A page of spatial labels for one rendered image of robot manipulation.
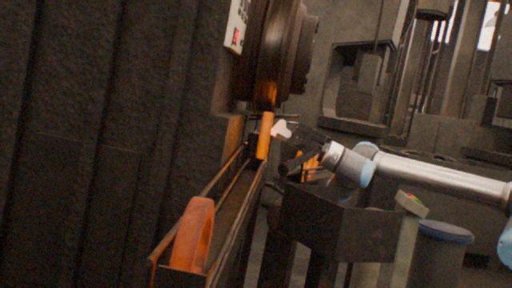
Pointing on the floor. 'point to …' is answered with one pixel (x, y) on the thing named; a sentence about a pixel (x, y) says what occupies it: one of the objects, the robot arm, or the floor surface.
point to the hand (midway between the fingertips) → (266, 130)
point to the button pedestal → (411, 214)
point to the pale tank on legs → (436, 8)
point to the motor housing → (274, 250)
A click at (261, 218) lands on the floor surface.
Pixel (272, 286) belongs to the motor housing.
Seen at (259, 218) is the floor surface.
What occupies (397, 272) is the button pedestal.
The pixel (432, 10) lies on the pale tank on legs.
